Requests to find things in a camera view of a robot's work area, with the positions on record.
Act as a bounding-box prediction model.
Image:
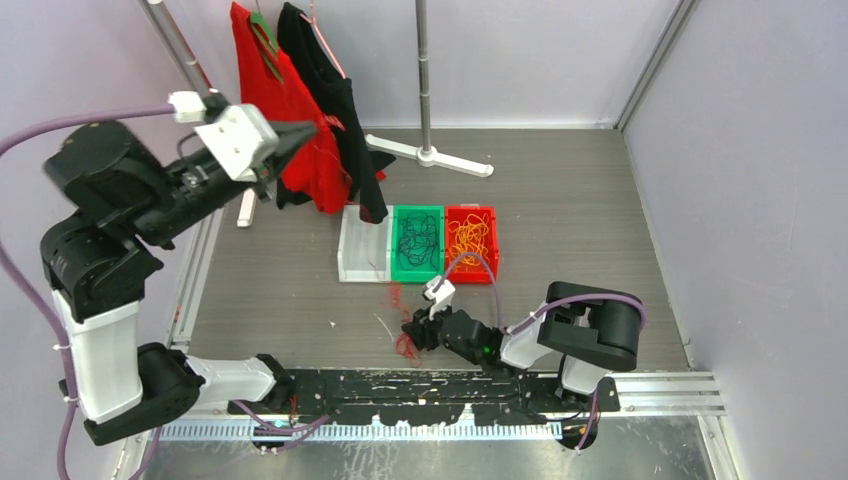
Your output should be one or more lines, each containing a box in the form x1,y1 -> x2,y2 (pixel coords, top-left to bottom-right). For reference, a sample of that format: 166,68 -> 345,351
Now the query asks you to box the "yellow cable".
447,211 -> 494,270

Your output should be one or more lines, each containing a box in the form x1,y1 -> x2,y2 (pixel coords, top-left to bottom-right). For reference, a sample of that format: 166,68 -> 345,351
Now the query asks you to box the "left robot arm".
40,120 -> 294,446

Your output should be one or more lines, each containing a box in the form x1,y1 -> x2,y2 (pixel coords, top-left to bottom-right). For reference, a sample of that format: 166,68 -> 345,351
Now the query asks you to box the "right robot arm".
402,276 -> 647,411

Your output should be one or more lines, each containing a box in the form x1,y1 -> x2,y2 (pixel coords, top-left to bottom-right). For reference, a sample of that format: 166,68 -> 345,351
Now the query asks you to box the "red t-shirt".
229,2 -> 345,213

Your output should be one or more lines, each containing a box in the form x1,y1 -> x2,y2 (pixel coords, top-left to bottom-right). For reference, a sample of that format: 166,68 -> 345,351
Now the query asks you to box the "black t-shirt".
277,2 -> 395,224

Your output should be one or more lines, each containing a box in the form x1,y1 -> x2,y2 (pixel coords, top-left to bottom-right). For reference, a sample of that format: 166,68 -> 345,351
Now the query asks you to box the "white plastic bin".
336,205 -> 394,283

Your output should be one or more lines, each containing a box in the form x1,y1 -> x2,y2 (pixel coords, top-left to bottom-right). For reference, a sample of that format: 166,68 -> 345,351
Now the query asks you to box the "green plastic bin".
391,205 -> 445,283

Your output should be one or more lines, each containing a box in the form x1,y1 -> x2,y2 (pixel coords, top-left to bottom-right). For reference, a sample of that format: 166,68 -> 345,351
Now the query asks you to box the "green clothes hanger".
248,11 -> 284,85

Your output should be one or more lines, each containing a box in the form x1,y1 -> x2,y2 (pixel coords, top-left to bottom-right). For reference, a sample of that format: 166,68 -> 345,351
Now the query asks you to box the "red plastic bin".
445,205 -> 500,284

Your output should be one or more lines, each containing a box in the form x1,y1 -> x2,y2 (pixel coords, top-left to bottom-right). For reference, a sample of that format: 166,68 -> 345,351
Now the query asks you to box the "pink clothes hanger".
301,5 -> 347,79

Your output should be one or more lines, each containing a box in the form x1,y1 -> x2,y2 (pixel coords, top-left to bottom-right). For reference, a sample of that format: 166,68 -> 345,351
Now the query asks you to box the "garment rack centre pole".
365,0 -> 494,178

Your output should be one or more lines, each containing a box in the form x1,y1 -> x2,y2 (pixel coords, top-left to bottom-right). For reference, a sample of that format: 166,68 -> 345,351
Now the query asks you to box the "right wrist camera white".
423,275 -> 456,320

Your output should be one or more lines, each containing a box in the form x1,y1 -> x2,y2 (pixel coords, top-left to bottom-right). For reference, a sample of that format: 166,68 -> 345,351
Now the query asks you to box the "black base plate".
245,369 -> 591,427

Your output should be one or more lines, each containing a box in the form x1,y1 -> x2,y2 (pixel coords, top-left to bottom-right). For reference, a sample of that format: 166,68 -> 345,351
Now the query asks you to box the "aluminium rail frame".
159,372 -> 726,451

